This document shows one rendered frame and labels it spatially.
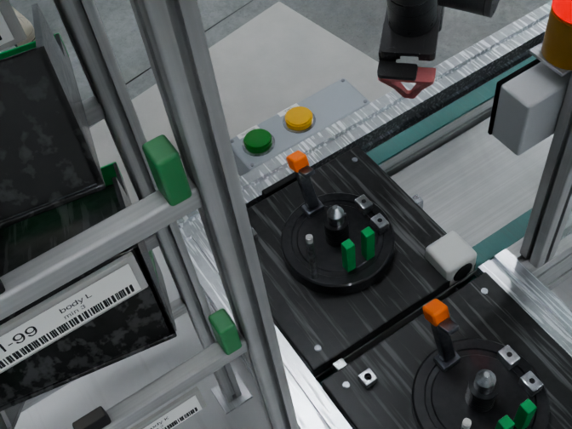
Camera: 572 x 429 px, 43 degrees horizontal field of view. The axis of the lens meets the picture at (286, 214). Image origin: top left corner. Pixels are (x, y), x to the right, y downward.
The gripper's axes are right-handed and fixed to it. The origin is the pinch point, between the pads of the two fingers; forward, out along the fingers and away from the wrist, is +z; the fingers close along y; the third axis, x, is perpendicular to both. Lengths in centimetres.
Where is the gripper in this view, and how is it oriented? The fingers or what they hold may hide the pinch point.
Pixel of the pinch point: (414, 61)
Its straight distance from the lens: 99.0
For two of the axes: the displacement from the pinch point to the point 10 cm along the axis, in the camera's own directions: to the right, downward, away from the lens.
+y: 1.9, -9.1, 3.6
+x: -9.7, -1.1, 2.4
